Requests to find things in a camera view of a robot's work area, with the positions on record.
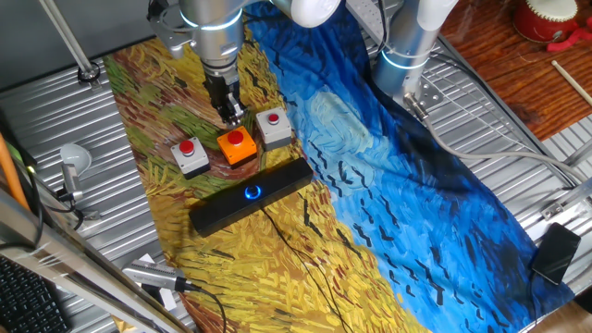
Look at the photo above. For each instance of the black flat rectangular device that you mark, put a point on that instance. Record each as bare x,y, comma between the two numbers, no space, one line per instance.
555,254

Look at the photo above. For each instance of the grey box small red button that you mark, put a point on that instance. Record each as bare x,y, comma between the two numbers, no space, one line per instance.
277,134

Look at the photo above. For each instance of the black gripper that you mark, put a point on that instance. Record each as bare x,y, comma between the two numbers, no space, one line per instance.
222,92

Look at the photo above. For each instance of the aluminium frame beam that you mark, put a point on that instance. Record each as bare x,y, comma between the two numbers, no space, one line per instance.
69,263

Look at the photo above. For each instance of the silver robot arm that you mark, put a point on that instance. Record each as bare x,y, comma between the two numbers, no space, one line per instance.
217,32

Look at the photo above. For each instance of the white paper card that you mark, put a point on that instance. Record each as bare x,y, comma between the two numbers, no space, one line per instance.
168,298

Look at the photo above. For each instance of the black speaker bar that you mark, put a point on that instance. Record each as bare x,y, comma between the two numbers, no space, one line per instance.
222,213

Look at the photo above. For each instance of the wooden drumstick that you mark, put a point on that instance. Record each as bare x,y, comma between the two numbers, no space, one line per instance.
573,82

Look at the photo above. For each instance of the red drum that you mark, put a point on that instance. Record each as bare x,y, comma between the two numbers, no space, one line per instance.
536,25

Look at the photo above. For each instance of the painted blue yellow tablecloth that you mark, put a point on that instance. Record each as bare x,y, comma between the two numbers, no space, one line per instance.
416,185

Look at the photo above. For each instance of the grey box large red button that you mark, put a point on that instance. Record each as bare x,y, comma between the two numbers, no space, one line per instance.
196,161

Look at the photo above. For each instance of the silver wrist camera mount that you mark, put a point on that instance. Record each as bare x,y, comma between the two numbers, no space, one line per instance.
168,32

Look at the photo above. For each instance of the aluminium frame rail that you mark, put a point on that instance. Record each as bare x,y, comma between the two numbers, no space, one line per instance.
578,194

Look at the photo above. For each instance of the black keyboard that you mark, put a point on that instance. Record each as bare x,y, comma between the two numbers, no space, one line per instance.
23,305

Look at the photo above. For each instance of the blue-lit speaker volume knob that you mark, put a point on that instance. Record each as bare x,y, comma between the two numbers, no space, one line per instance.
253,192

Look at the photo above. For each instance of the orange box red mushroom button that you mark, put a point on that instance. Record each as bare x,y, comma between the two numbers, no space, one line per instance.
240,151

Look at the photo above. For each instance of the red tassel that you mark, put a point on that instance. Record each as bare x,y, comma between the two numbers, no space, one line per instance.
562,44

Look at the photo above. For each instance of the orange pole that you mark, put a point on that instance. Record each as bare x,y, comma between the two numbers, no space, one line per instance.
11,180

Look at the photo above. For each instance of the metal pole with round base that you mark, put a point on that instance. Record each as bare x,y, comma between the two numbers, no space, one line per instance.
69,41

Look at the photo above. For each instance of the silver depth camera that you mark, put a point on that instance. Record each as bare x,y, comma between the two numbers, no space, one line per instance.
152,275
71,182

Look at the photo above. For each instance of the metal camera bracket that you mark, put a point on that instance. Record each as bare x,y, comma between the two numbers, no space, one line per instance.
91,215

